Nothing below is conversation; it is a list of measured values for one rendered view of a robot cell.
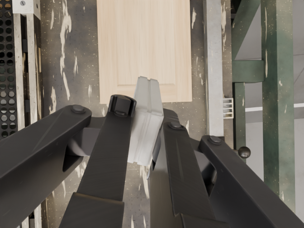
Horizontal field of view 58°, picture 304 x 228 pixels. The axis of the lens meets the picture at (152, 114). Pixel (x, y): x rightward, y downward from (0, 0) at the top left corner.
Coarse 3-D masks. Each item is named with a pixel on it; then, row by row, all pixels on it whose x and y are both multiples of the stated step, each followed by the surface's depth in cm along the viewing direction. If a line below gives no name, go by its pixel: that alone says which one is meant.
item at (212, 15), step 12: (204, 0) 94; (216, 0) 92; (204, 12) 94; (216, 12) 92; (204, 24) 94; (216, 24) 92; (204, 36) 95; (216, 36) 92; (204, 48) 95; (216, 48) 92; (204, 60) 96; (216, 60) 93; (216, 72) 93; (216, 84) 93; (216, 96) 93; (216, 108) 93; (216, 120) 93; (216, 132) 93
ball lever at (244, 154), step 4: (240, 148) 83; (244, 148) 83; (248, 148) 83; (236, 152) 86; (240, 152) 83; (244, 152) 82; (248, 152) 82; (240, 156) 83; (244, 156) 82; (248, 156) 82
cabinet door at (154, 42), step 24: (120, 0) 91; (144, 0) 92; (168, 0) 93; (120, 24) 92; (144, 24) 92; (168, 24) 93; (120, 48) 92; (144, 48) 92; (168, 48) 93; (120, 72) 92; (144, 72) 93; (168, 72) 93; (168, 96) 93
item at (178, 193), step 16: (176, 128) 13; (176, 144) 11; (160, 160) 11; (176, 160) 10; (192, 160) 10; (160, 176) 10; (176, 176) 9; (192, 176) 9; (160, 192) 10; (176, 192) 8; (192, 192) 8; (160, 208) 9; (176, 208) 7; (192, 208) 8; (208, 208) 8; (160, 224) 8; (176, 224) 7; (192, 224) 6; (208, 224) 6; (224, 224) 7
